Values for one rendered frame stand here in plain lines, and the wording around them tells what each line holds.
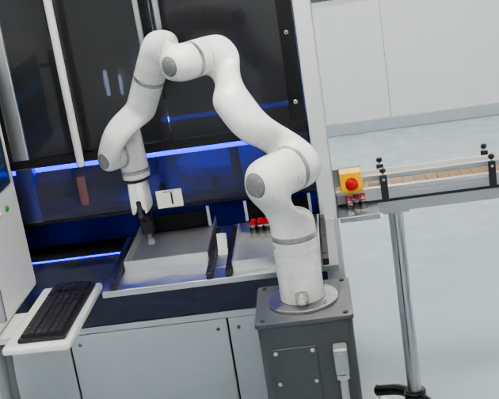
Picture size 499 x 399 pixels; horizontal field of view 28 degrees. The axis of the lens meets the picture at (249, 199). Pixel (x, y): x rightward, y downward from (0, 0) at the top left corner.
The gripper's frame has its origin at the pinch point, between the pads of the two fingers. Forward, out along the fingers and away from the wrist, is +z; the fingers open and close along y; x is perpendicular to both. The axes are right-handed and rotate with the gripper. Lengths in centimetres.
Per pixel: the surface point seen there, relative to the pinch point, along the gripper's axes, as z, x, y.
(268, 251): 13.4, 35.0, 0.7
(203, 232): 12.4, 11.9, -23.9
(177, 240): 12.1, 3.5, -18.9
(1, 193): -17.5, -42.6, 0.2
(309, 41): -44, 57, -23
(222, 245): 10.3, 21.2, -2.2
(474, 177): 12, 102, -36
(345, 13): 6, 62, -484
